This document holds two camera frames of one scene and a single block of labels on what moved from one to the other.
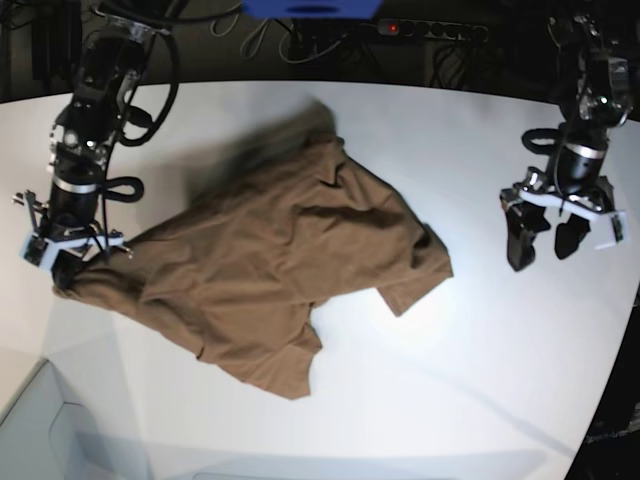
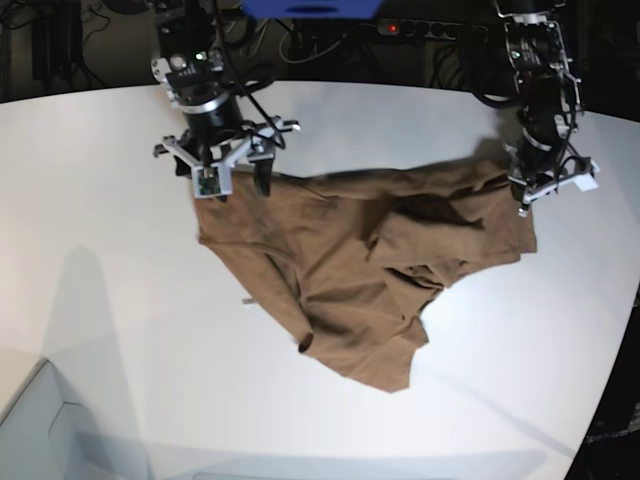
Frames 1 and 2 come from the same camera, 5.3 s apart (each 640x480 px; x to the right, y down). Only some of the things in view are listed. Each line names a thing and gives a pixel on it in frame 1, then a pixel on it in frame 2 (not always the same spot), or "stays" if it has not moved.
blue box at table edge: [312, 9] stays
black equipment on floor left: [57, 30] stays
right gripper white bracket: [524, 221] to [583, 181]
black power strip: [441, 29] stays
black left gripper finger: [68, 266] to [182, 168]
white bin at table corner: [42, 437] stays
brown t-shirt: [286, 217] to [358, 257]
